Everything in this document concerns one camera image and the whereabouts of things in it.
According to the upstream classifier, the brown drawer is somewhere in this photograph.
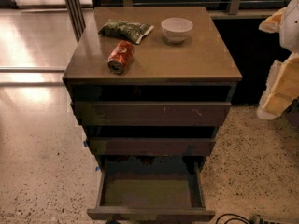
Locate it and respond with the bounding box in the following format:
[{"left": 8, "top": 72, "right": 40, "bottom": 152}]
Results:
[
  {"left": 87, "top": 161, "right": 215, "bottom": 224},
  {"left": 73, "top": 101, "right": 231, "bottom": 126},
  {"left": 89, "top": 138, "right": 216, "bottom": 156}
]

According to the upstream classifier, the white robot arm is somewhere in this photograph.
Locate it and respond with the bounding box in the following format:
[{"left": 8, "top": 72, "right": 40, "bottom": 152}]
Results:
[{"left": 257, "top": 0, "right": 299, "bottom": 120}]

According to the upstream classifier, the brown drawer cabinet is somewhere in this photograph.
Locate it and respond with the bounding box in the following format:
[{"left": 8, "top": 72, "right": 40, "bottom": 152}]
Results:
[{"left": 63, "top": 7, "right": 241, "bottom": 167}]

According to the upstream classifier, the red soda can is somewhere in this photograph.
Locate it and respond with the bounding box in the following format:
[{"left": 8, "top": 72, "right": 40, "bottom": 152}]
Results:
[{"left": 107, "top": 40, "right": 135, "bottom": 74}]

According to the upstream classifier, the green chip bag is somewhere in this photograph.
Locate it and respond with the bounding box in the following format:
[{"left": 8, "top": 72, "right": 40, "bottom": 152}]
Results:
[{"left": 98, "top": 19, "right": 154, "bottom": 45}]

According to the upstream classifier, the white bowl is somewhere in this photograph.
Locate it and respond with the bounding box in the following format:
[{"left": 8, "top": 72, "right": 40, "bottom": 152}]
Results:
[{"left": 161, "top": 18, "right": 193, "bottom": 44}]

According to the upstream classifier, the black cable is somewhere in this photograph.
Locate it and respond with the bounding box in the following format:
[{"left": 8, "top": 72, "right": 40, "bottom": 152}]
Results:
[{"left": 214, "top": 213, "right": 254, "bottom": 224}]

